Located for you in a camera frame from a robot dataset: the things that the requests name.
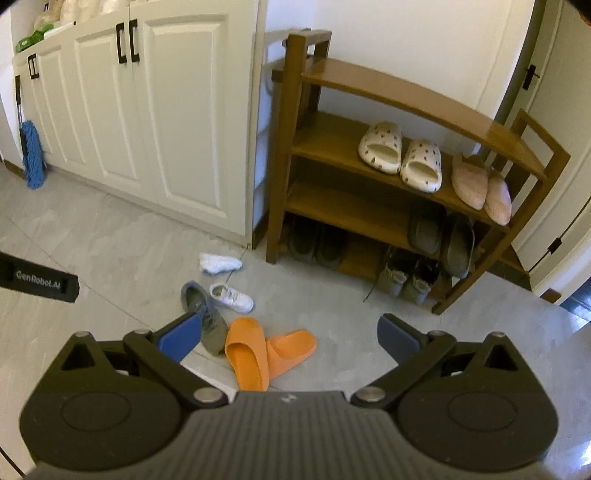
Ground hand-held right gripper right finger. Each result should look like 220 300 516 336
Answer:
349 314 528 409

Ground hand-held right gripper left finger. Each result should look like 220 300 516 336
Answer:
56 311 230 409

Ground white sneaker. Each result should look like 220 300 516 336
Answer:
199 252 243 277
209 283 254 313

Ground wooden shoe rack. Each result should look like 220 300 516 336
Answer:
265 28 572 315

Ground olive grey sneaker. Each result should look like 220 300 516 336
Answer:
376 249 410 296
402 261 440 306

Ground orange slipper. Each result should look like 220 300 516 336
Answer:
224 316 270 392
265 329 318 380

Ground dark grey slipper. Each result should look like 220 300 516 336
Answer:
407 203 447 257
440 212 476 280

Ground dark shoe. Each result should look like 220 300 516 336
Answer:
288 216 320 264
316 222 347 271

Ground blue duster mop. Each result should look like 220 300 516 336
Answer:
14 76 47 190

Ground pink slipper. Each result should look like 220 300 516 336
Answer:
483 171 513 226
451 154 489 211

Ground white spotted slipper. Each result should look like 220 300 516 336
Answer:
400 139 443 194
358 121 404 175

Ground white cabinet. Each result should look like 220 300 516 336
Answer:
11 0 269 246

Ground white door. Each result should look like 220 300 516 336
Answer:
498 0 591 306

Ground white plastic bags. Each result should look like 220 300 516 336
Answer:
34 0 136 29

